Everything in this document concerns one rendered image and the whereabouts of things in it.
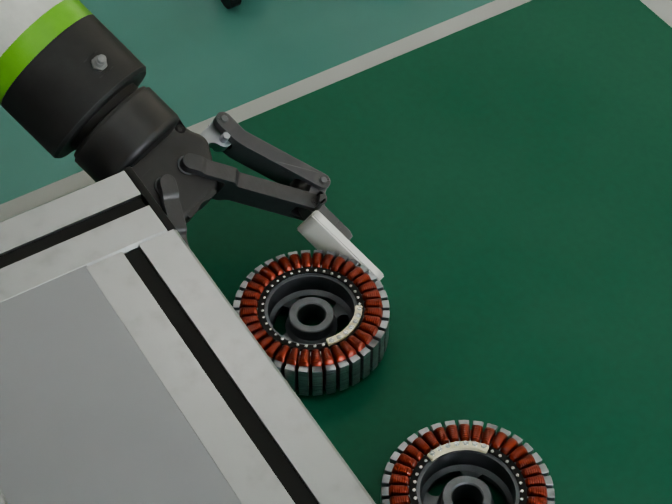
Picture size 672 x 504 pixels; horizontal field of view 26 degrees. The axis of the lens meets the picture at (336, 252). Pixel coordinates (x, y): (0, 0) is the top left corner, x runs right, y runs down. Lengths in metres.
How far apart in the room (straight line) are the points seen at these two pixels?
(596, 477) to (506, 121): 0.35
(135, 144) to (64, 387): 0.44
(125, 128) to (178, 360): 0.43
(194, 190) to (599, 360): 0.32
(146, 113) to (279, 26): 1.46
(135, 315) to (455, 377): 0.47
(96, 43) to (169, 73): 1.37
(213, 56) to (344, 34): 0.22
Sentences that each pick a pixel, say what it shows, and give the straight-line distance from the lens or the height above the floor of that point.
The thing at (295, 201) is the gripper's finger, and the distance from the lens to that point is 1.06.
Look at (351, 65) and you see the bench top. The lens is 1.27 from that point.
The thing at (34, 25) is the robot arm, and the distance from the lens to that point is 1.02.
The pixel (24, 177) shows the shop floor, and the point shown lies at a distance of 2.26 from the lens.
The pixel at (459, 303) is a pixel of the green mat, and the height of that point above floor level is 0.75.
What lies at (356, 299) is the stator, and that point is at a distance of 1.04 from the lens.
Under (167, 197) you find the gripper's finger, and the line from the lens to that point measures 1.02.
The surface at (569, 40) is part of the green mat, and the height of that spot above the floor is 0.75.
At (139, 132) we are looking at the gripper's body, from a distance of 1.02.
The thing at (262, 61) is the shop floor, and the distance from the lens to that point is 2.40.
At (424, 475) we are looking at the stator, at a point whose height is 0.78.
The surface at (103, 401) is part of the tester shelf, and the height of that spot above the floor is 1.11.
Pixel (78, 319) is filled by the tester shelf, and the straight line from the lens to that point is 0.62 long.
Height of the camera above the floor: 1.59
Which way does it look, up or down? 49 degrees down
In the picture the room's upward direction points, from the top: straight up
